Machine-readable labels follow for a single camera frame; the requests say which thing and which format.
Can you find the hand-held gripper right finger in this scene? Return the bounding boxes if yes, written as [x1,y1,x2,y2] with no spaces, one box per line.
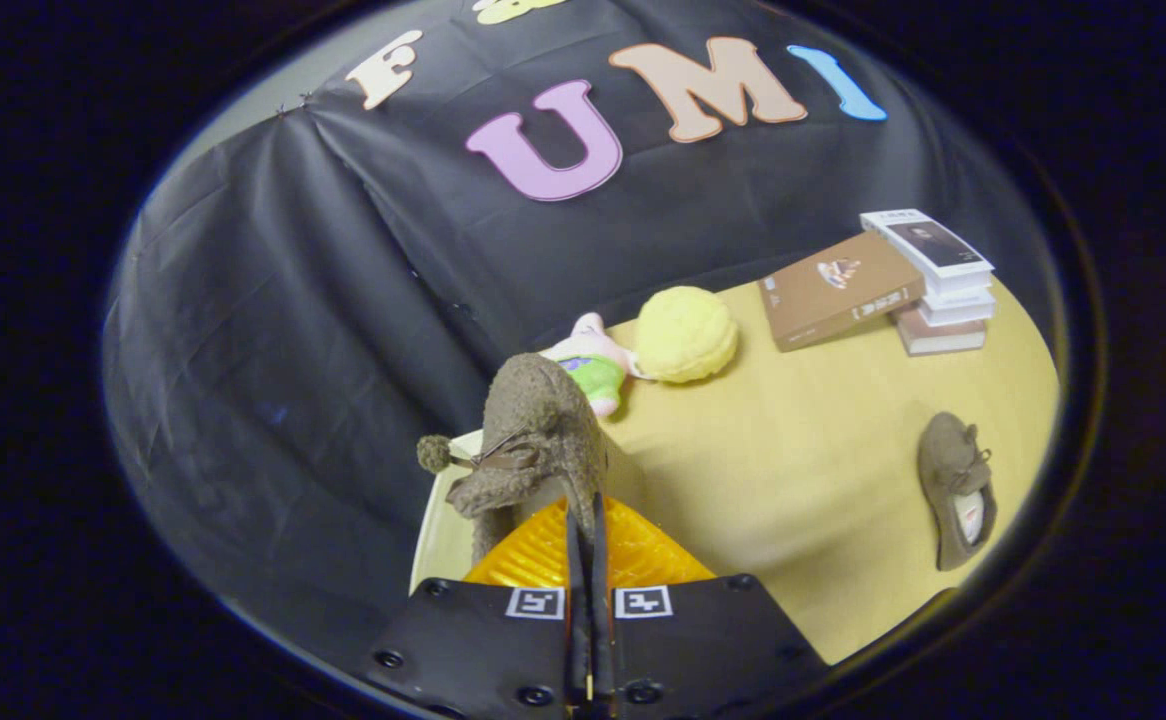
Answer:
[592,490,830,720]

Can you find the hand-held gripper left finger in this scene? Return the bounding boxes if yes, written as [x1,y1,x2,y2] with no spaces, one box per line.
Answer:
[363,495,594,720]

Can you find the beige storage box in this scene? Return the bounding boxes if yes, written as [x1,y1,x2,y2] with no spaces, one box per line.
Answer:
[409,430,650,597]

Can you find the brown fuzzy shoe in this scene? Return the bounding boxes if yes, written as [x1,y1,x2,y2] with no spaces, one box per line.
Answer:
[416,352,610,563]
[918,411,999,572]

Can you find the pink and green plush toy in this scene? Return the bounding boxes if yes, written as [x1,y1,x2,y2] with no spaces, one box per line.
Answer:
[540,312,644,419]

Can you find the yellow plush ball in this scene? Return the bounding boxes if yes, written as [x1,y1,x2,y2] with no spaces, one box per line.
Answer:
[632,286,741,385]

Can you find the brown cover book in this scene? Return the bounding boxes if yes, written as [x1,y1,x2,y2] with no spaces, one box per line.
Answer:
[758,231,927,353]

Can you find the mauve book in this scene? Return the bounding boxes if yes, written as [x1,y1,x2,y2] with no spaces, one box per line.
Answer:
[892,306,988,357]

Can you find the white portrait cover book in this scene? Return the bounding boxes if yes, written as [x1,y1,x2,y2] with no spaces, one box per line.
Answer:
[860,208,996,293]

